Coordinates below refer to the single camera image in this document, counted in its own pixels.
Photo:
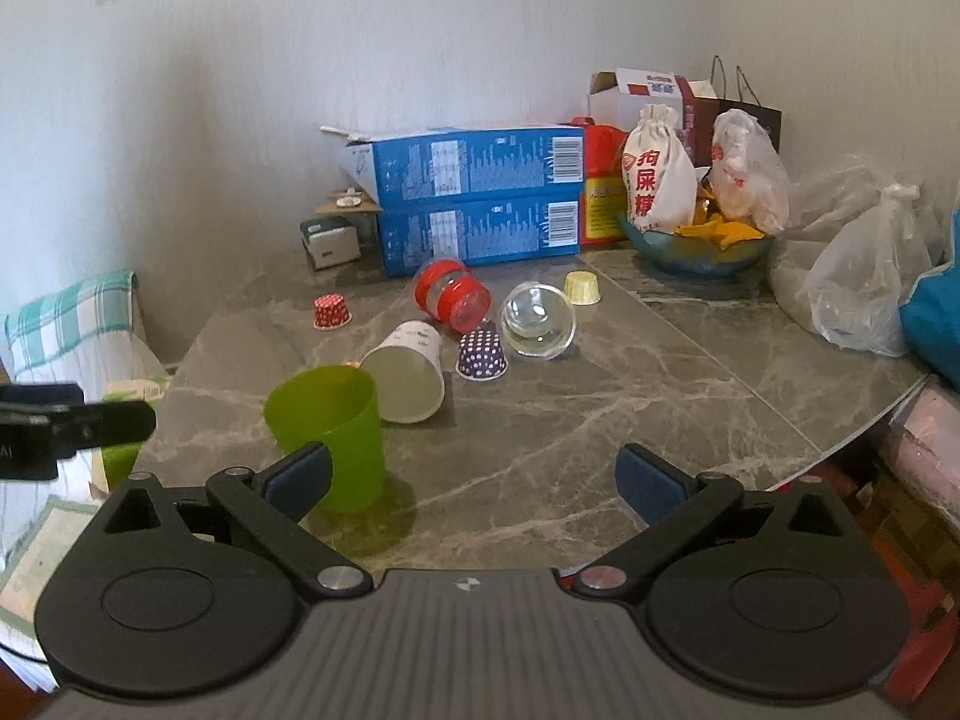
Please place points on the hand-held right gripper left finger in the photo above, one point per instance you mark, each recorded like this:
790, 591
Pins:
298, 478

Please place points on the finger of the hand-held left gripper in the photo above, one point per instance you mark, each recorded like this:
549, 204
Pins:
112, 420

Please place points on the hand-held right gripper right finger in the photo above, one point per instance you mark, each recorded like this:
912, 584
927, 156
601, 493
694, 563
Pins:
649, 483

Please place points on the green plastic cup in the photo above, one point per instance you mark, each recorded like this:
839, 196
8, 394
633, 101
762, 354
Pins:
330, 427

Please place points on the white paper cup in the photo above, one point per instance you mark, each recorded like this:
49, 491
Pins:
405, 379

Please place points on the red dotted paper cup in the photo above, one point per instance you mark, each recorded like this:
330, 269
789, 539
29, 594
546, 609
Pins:
331, 312

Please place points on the clear glass cup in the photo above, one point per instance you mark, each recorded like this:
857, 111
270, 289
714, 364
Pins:
538, 321

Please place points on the yellow paper cup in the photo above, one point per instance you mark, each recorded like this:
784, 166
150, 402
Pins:
583, 288

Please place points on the purple dotted paper cup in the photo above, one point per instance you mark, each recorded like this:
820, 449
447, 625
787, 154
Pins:
481, 356

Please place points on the red plastic cup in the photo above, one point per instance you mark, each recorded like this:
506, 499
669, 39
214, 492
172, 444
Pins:
450, 294

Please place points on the green plaid cloth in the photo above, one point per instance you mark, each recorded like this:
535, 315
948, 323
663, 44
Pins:
67, 322

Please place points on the blue bowl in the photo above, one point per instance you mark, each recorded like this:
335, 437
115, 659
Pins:
697, 255

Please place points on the small grey white box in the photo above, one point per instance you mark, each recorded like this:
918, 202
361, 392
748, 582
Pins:
330, 244

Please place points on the yellow snack packets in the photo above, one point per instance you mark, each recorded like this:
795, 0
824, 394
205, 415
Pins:
724, 231

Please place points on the brown cardboard piece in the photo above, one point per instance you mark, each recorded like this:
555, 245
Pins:
358, 208

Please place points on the pink box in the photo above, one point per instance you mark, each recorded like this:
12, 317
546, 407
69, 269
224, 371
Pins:
926, 427

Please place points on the clear plastic bag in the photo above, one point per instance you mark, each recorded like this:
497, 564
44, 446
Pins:
862, 285

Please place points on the blue cardboard box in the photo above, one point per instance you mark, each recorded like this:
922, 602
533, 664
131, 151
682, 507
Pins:
480, 161
480, 234

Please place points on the red yellow box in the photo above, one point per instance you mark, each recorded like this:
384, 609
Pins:
600, 180

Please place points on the white red-printed plastic bag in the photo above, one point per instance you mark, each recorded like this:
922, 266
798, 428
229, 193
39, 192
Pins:
750, 172

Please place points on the translucent plastic bag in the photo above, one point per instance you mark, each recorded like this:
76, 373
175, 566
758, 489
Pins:
825, 202

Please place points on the blue cloth bag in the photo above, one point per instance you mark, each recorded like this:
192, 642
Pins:
937, 315

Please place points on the brown paper bag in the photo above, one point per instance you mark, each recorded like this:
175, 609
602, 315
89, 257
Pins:
757, 111

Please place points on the white red cardboard box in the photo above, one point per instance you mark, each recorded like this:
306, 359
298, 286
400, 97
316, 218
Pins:
652, 90

